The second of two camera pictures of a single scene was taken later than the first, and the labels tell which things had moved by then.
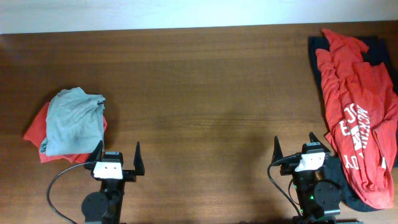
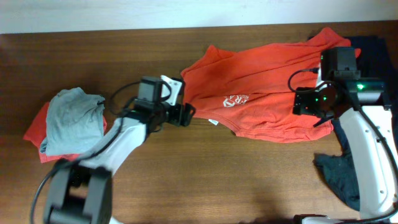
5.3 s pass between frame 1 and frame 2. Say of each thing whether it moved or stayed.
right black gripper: moved
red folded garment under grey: stayed
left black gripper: moved
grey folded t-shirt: stayed
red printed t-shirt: moved
